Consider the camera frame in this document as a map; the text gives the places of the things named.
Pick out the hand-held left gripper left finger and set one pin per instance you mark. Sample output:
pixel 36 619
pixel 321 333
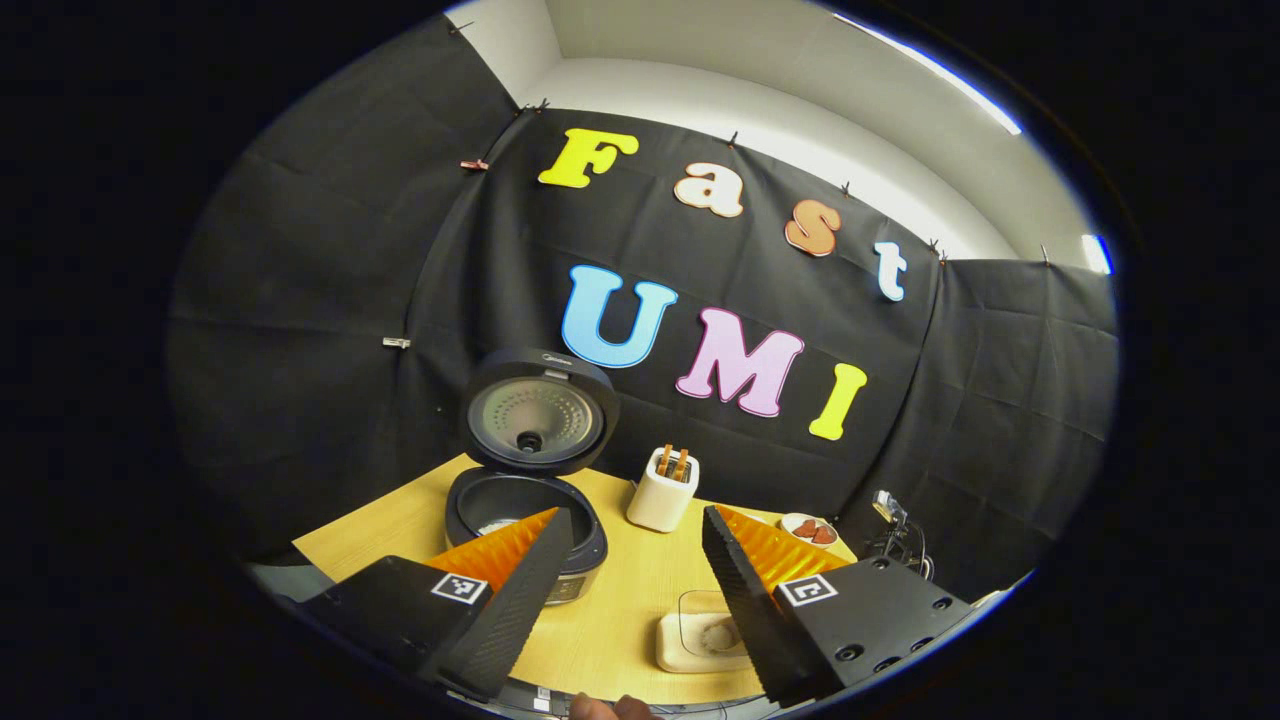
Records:
pixel 520 600

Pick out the white round plate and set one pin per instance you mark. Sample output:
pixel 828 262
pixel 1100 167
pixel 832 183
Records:
pixel 790 522

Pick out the short ceiling light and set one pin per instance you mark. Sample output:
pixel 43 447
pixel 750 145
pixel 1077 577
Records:
pixel 1097 255

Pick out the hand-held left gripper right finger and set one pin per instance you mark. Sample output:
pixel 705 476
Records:
pixel 745 600

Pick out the toasted bread slice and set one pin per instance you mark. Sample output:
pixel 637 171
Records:
pixel 664 462
pixel 681 467

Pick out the black rice cooker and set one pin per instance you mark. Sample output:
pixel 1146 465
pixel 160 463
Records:
pixel 540 415

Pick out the white toaster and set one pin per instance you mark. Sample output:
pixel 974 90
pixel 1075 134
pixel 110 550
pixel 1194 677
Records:
pixel 660 505

